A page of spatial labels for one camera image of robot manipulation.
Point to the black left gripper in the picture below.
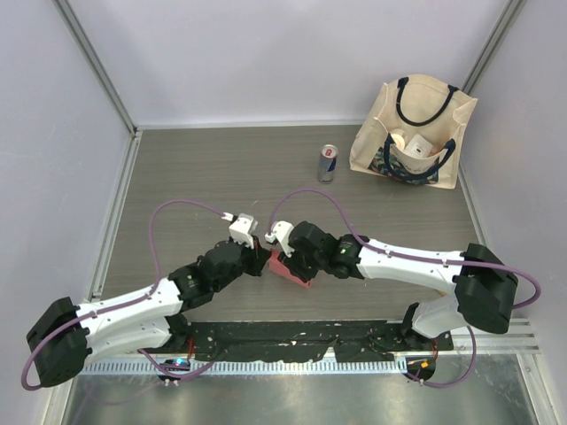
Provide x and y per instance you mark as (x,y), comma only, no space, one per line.
(259,257)

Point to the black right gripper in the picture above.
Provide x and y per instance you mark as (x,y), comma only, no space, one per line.
(292,262)

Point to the pink paper box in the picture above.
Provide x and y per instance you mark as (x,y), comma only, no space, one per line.
(275,266)

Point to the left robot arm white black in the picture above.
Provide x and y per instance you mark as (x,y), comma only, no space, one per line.
(68,337)

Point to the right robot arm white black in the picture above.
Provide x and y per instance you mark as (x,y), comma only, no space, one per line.
(475,291)

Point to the white box in bag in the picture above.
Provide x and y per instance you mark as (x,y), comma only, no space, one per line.
(418,147)

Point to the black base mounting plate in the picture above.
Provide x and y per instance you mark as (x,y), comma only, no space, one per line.
(298,341)

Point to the silver blue drink can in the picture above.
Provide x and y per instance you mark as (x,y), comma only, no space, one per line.
(327,163)

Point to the white tape roll in bag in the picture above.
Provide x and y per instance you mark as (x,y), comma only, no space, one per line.
(399,138)

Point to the beige canvas tote bag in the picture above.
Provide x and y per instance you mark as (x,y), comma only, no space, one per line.
(417,104)

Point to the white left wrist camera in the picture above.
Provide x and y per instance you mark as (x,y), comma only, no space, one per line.
(241,228)

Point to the grey slotted cable duct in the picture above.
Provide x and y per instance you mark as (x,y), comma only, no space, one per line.
(326,366)

